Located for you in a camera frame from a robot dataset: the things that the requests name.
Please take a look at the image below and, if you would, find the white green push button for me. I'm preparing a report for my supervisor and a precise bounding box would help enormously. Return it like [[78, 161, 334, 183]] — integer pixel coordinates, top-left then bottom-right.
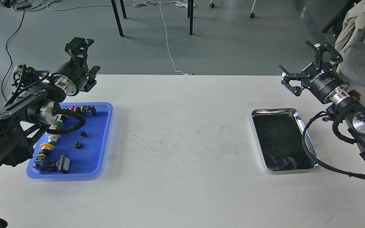
[[46, 133, 61, 146]]

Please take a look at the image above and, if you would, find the black square switch module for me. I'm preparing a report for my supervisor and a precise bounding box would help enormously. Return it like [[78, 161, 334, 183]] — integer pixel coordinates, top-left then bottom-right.
[[46, 155, 71, 174]]

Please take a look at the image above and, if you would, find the red push button switch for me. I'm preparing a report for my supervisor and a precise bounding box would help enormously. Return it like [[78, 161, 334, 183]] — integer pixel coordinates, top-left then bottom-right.
[[70, 105, 96, 118]]

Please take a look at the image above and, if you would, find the yellow push button switch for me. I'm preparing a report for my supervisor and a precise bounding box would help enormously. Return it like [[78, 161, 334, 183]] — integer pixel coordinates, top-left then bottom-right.
[[32, 143, 55, 171]]

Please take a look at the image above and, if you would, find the beige cloth on chair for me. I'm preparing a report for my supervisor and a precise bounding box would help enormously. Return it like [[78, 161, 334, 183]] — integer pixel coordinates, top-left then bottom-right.
[[333, 0, 365, 62]]

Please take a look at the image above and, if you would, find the shiny metal tray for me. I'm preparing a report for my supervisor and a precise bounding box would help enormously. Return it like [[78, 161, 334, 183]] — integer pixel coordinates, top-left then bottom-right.
[[252, 108, 319, 174]]

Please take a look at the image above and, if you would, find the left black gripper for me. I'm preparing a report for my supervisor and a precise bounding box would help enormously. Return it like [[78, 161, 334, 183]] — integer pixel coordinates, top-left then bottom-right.
[[52, 37, 100, 96]]

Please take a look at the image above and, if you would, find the black power strip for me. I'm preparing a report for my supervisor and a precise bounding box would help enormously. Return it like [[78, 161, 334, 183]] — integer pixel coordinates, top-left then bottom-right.
[[0, 0, 31, 10]]

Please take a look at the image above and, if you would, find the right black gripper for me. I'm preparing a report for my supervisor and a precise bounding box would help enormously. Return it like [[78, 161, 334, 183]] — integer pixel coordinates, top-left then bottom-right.
[[279, 41, 350, 105]]

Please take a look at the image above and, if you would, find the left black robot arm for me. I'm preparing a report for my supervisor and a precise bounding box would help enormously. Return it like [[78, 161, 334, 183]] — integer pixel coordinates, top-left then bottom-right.
[[0, 37, 100, 167]]

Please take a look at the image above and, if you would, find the green push button switch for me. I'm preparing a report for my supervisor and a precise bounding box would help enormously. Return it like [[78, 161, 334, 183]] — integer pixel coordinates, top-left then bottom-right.
[[49, 114, 68, 130]]

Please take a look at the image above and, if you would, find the black table leg right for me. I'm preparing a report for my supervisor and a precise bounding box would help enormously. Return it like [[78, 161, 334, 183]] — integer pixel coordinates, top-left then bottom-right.
[[187, 0, 194, 35]]

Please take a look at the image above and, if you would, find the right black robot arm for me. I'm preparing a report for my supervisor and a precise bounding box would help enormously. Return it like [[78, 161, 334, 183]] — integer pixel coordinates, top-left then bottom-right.
[[279, 41, 365, 180]]

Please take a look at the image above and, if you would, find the small black gear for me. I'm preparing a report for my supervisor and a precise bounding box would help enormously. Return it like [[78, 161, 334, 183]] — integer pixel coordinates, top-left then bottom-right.
[[79, 131, 87, 137], [75, 142, 83, 149]]

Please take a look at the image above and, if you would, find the white floor cable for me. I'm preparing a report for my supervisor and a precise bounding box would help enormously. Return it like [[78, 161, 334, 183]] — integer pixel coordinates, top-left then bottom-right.
[[132, 0, 195, 76]]

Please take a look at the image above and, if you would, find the black floor cable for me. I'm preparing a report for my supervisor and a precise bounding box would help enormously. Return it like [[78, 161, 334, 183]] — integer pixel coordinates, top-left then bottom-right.
[[0, 9, 26, 102]]

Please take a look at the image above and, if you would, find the black table leg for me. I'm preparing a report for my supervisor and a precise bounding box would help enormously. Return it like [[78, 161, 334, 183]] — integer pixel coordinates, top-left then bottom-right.
[[187, 0, 194, 35], [111, 0, 127, 37]]

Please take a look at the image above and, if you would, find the blue plastic tray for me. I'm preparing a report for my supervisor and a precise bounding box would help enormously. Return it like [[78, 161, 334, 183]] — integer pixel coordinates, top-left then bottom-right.
[[26, 102, 113, 179]]

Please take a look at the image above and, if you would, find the black table leg left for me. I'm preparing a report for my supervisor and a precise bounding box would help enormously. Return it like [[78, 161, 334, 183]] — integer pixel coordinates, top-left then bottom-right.
[[111, 0, 127, 37]]

